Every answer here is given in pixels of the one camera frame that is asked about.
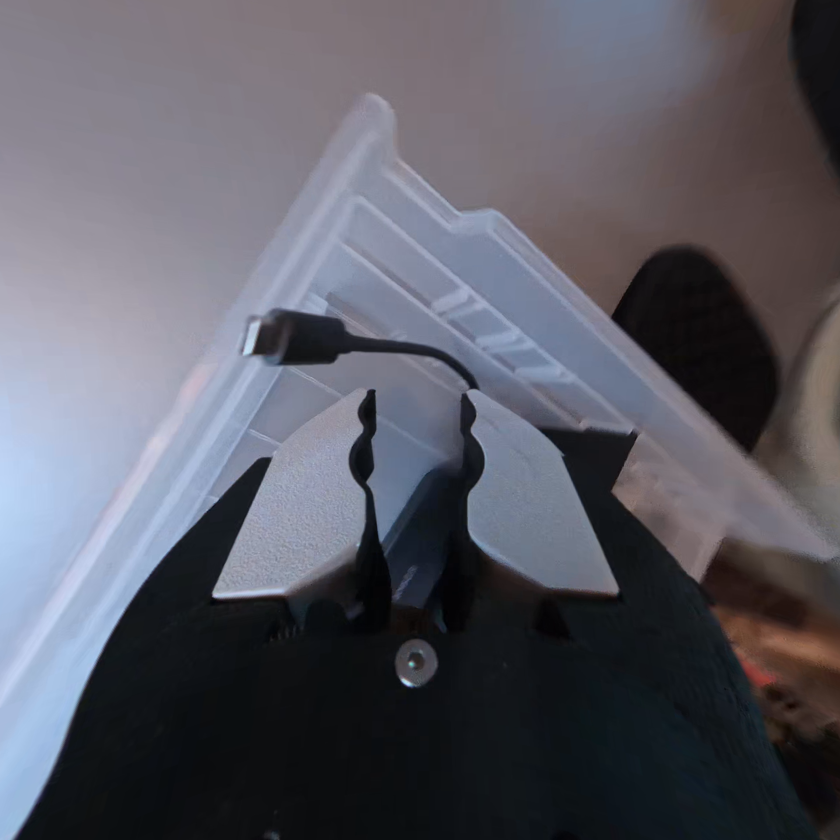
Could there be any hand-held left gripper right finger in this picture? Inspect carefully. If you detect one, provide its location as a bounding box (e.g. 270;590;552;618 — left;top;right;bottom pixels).
461;392;620;596

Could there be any clear plastic bin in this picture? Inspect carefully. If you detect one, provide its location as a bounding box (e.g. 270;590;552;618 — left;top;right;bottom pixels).
0;92;840;834

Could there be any black bin divider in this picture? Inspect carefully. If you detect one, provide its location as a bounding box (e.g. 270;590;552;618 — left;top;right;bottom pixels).
538;425;639;494

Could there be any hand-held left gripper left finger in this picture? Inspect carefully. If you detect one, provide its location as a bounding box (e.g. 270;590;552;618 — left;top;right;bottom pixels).
211;387;380;599

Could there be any thin black adapter cable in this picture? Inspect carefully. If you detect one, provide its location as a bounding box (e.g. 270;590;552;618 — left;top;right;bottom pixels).
239;307;478;398

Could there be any slim black multiport adapter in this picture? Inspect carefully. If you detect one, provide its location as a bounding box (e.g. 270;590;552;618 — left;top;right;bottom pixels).
379;467;463;611

